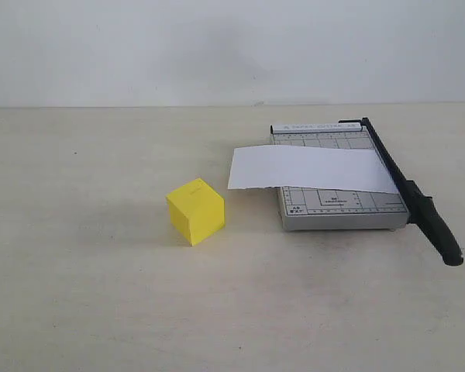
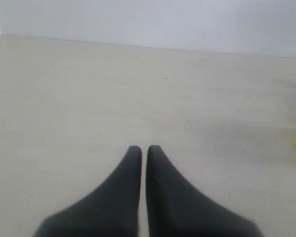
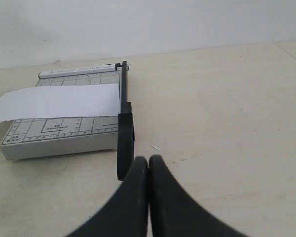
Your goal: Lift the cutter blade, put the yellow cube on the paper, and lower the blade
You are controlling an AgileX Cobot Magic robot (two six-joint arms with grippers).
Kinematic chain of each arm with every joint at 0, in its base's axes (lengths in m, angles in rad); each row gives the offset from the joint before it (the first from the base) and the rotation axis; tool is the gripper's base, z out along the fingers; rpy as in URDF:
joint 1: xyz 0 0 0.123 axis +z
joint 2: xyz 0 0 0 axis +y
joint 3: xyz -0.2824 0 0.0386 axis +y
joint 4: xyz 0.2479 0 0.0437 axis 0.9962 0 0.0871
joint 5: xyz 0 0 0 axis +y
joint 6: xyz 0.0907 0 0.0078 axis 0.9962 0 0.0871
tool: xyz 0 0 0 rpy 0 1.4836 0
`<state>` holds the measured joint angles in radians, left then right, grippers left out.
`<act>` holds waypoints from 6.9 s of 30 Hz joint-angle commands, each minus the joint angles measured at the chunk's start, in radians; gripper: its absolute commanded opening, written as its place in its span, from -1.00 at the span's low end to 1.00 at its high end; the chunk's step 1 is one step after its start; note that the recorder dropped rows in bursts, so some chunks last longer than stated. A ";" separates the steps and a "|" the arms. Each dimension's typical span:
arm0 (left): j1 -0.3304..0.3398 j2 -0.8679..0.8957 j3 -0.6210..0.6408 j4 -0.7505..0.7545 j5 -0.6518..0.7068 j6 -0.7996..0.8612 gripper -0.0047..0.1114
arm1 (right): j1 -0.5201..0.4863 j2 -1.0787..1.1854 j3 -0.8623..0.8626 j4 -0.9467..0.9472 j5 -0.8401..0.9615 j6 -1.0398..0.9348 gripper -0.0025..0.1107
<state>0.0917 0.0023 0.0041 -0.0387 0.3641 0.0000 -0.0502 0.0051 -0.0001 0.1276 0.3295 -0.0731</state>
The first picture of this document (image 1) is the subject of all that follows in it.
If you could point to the grey paper cutter base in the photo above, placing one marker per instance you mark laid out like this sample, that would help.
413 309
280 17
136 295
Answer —
330 209

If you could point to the black cutter blade arm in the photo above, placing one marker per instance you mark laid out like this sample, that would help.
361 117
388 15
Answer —
422 211

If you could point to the yellow foam cube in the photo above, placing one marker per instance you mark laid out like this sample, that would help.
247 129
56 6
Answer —
196 211

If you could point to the white paper sheet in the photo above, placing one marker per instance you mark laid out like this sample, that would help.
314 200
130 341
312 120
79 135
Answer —
273 166

